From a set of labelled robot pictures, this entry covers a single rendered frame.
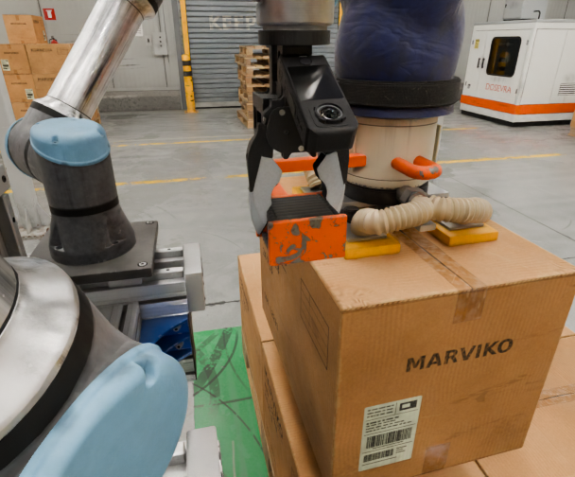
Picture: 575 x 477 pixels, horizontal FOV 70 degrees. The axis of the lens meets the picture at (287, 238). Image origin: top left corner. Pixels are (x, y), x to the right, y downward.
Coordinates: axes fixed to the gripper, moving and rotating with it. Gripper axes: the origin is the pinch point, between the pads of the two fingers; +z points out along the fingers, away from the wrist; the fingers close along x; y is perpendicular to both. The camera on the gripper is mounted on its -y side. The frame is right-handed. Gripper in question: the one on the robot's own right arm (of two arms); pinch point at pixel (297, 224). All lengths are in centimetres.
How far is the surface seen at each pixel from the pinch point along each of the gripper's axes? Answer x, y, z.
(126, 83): 111, 957, 76
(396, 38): -21.0, 20.7, -19.1
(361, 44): -16.9, 24.2, -18.3
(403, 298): -15.4, 0.3, 13.1
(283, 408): -6, 32, 67
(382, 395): -13.9, -0.2, 30.4
